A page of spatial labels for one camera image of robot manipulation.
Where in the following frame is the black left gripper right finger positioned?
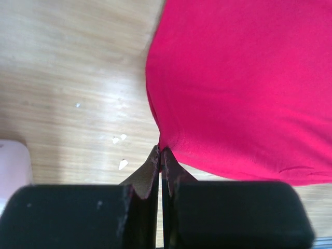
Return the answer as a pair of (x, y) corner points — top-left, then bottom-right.
(161, 148), (315, 248)

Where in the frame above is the white plastic laundry basket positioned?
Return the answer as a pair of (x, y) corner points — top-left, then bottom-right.
(0, 140), (33, 213)

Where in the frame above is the red polo shirt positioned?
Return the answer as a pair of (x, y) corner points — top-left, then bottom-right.
(146, 1), (331, 185)

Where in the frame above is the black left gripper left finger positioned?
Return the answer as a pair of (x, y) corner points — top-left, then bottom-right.
(1, 146), (159, 248)

